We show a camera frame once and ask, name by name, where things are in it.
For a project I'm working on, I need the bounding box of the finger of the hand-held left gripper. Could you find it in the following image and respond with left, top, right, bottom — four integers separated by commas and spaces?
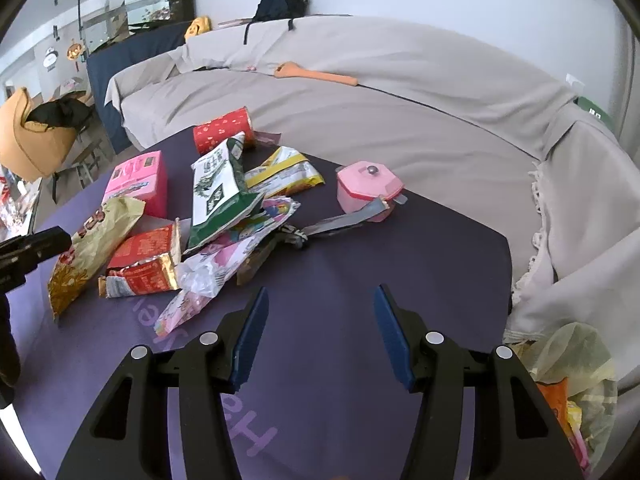
0, 264, 27, 292
0, 226, 72, 267

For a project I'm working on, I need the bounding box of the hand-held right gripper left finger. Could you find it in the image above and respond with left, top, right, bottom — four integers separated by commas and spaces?
56, 287, 271, 480

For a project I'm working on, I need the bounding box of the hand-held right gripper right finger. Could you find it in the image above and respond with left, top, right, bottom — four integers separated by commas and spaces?
374, 284, 586, 480

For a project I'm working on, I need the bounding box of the gold snack bag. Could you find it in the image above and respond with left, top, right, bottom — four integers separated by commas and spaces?
47, 196, 146, 320

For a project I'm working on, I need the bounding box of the white green snack bag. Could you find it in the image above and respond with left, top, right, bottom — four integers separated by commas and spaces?
184, 131, 266, 256

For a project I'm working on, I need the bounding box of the clear plastic bag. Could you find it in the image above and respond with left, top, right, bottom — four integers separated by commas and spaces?
520, 322, 621, 478

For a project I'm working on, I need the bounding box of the cluttered side table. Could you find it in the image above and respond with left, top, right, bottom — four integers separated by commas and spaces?
0, 170, 43, 236

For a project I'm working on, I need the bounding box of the brown wrapper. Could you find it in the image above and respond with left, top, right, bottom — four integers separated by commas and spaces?
236, 235, 281, 286

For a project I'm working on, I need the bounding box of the pink colourful plastic wrapper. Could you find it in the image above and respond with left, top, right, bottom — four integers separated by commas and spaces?
154, 197, 301, 338

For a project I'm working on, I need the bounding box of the tan chair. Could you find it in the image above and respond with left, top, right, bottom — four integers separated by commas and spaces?
0, 86, 93, 183

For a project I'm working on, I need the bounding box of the purple table mat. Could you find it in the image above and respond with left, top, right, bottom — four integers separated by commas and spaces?
10, 125, 513, 480

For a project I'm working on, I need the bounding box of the red snack bag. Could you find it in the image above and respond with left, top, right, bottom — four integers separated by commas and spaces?
98, 220, 182, 300

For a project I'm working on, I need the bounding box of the pink toy fridge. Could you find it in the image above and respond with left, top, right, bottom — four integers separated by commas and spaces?
103, 150, 167, 217

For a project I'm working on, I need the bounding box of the grey foil wrapper strip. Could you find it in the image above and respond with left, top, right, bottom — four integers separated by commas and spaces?
280, 199, 391, 251

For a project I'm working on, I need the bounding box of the black clothing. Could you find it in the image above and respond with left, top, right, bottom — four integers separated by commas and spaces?
25, 97, 93, 143

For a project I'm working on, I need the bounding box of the pink toy pot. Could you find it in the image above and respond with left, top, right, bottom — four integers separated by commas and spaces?
336, 161, 408, 223

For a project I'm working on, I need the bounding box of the yellow white snack bag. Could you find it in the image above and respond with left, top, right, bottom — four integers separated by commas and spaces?
245, 146, 325, 200

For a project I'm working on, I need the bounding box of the orange snack packet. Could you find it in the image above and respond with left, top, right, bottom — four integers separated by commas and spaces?
537, 377, 583, 456

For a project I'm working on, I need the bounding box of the white fringed blanket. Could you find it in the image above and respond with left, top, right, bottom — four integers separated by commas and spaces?
502, 102, 638, 391

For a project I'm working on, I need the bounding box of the red cylindrical snack can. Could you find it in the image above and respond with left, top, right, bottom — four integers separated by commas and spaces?
192, 106, 257, 156

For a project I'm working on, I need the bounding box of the grey covered sofa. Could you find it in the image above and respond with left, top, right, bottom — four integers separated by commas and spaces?
107, 14, 631, 376

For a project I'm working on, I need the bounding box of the glass display tank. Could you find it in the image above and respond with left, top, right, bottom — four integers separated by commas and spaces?
77, 0, 193, 56

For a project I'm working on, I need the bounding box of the yellow plush toy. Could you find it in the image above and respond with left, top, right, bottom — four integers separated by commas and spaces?
184, 16, 213, 43

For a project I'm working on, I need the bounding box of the orange back scratcher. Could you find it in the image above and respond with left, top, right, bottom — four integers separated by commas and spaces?
274, 61, 358, 87

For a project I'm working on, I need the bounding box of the green box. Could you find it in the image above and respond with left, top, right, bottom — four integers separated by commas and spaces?
575, 95, 616, 131

